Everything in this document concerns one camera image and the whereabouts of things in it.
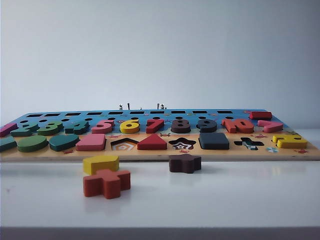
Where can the dark grey square block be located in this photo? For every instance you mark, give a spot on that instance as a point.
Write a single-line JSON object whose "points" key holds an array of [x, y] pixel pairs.
{"points": [[213, 142]]}

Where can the red number seven piece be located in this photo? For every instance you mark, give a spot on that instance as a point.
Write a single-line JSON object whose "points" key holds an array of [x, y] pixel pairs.
{"points": [[152, 128]]}

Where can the thin dark metal pin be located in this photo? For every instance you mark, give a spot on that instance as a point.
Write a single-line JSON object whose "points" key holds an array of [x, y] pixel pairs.
{"points": [[128, 106], [158, 106]]}

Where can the brown number eight piece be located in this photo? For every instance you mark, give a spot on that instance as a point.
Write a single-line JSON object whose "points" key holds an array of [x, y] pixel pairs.
{"points": [[181, 129]]}

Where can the red triangle block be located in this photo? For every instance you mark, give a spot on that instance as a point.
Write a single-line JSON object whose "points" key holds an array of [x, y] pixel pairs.
{"points": [[152, 144]]}

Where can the yellow number six piece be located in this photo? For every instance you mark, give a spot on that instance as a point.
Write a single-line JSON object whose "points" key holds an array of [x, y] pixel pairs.
{"points": [[129, 129]]}

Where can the small metal screw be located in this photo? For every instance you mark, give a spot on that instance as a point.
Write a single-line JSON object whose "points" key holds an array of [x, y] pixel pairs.
{"points": [[120, 107]]}

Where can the dark grey number nine piece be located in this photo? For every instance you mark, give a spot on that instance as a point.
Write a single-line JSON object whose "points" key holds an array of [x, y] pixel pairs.
{"points": [[208, 128]]}

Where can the brown star block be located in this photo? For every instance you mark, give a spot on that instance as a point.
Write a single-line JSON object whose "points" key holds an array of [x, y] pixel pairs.
{"points": [[183, 163]]}

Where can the pink number five piece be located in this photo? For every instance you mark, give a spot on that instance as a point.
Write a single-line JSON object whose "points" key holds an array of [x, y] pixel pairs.
{"points": [[101, 129]]}

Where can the orange number ten piece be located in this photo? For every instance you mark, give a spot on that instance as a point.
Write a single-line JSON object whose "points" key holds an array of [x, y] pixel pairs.
{"points": [[231, 127]]}

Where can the yellow pentagon block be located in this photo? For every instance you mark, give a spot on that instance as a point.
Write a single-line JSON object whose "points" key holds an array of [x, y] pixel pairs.
{"points": [[100, 162]]}

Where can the pink trapezoid block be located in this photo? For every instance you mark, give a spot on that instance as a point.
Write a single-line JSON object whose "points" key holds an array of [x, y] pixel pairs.
{"points": [[90, 144]]}

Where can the teal number four piece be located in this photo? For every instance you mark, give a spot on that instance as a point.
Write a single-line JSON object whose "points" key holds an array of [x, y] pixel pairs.
{"points": [[79, 129]]}

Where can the orange cross block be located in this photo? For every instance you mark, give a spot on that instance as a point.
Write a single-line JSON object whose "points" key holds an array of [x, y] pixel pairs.
{"points": [[107, 185]]}

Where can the teal heart block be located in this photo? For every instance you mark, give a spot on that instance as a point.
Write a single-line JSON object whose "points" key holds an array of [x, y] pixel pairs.
{"points": [[62, 144]]}

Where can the red minus sign piece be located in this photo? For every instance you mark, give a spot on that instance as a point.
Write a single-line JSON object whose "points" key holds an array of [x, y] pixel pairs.
{"points": [[260, 115]]}

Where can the wooden number shape puzzle board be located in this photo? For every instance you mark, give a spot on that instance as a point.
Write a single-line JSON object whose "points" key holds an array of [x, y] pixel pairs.
{"points": [[62, 155]]}

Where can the pink sign piece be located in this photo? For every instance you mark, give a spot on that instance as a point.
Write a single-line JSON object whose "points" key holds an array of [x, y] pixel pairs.
{"points": [[272, 128]]}

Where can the green number three piece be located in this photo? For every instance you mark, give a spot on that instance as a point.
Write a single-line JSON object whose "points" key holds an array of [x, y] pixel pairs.
{"points": [[48, 130]]}

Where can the green oval block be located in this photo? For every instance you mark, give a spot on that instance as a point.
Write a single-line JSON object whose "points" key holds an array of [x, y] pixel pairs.
{"points": [[32, 145]]}

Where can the yellow equals sign piece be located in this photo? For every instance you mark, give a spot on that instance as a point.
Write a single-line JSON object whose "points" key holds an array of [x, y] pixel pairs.
{"points": [[292, 143]]}

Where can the teal number two piece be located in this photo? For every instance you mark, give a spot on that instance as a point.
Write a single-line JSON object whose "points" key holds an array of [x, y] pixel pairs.
{"points": [[20, 132]]}

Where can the pink number one piece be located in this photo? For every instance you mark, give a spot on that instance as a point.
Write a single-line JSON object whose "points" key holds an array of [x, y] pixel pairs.
{"points": [[6, 130]]}

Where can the teal rectangle block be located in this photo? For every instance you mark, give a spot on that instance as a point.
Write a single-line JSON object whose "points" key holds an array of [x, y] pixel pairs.
{"points": [[7, 145]]}

